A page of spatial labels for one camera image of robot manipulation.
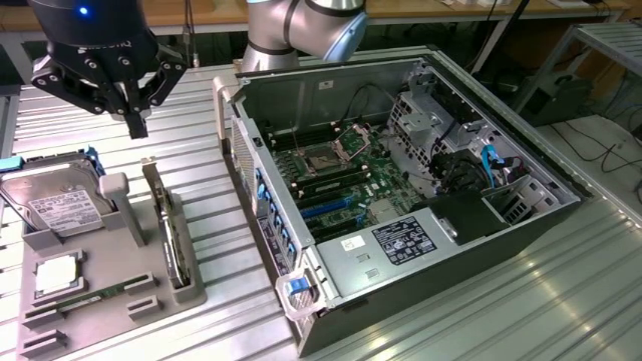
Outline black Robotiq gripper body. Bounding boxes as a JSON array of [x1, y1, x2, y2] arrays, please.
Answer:
[[27, 0, 163, 86]]

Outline green graphics card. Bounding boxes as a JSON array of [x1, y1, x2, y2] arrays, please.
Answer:
[[140, 156, 195, 293]]

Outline black RAM slot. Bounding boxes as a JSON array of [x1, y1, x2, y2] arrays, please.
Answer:
[[268, 129, 342, 141], [272, 137, 346, 150], [271, 133, 344, 145], [268, 126, 340, 137]]

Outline silver hard disk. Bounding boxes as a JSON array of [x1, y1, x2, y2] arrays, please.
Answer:
[[0, 156, 119, 238]]

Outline CPU socket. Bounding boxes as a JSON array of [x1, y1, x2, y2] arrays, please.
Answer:
[[299, 147, 344, 177]]

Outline metal socket cover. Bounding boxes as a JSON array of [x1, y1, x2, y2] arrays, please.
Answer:
[[332, 123, 376, 159]]

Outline installed RAM stick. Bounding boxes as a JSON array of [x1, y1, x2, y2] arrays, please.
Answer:
[[296, 173, 371, 195]]

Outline blue expansion slot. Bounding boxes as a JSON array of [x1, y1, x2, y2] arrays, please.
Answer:
[[299, 198, 352, 220]]

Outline silver CPU chip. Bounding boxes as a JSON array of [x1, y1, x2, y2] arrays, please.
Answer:
[[33, 258, 83, 297]]

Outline grey parts rack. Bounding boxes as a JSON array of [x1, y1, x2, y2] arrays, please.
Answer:
[[16, 171, 209, 361]]

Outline long black expansion slot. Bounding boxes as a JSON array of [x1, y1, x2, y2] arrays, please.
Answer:
[[304, 213, 360, 231], [309, 221, 363, 239]]

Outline silver metal disk bay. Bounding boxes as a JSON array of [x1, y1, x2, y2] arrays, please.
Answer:
[[386, 64, 483, 197]]

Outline green motherboard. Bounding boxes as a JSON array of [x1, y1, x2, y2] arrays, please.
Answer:
[[268, 122, 438, 245]]

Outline silver chipset heatsink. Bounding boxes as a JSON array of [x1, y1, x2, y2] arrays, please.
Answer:
[[372, 200, 398, 220]]

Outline green RAM stick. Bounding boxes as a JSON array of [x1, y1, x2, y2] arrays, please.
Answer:
[[53, 276, 147, 314]]

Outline wooden desk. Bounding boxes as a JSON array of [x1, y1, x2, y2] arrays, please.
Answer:
[[0, 0, 631, 37]]

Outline clear plastic case latch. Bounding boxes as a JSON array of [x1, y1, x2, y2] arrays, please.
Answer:
[[275, 268, 328, 321]]

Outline silver power supply unit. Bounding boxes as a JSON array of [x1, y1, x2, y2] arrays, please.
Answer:
[[305, 208, 466, 304]]

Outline open black PC case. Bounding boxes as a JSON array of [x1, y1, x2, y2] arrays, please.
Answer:
[[212, 51, 596, 358]]

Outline black box on floor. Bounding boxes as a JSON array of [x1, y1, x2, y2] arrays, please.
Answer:
[[524, 74, 594, 128]]

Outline hanging black cable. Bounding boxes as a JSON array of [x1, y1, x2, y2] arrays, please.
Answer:
[[181, 0, 200, 69]]

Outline pale case corner handle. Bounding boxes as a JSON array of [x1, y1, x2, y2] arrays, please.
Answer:
[[212, 76, 248, 141]]

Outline blue disk mounting rail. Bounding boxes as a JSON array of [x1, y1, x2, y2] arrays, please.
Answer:
[[81, 144, 107, 178]]

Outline thin black looped wire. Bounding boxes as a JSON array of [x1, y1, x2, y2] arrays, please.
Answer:
[[342, 84, 398, 129]]

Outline black wire bundle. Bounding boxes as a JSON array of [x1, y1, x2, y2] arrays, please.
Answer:
[[430, 151, 488, 197]]

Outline blue flat data wire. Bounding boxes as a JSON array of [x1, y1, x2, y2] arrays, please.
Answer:
[[479, 144, 506, 190]]

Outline black plastic cable shroud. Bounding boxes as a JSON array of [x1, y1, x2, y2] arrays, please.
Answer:
[[410, 189, 511, 247]]

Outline red and purple wires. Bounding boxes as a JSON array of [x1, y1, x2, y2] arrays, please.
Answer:
[[499, 156, 531, 186]]

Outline aluminium frame side table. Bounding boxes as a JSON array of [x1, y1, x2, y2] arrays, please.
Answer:
[[511, 20, 642, 118]]

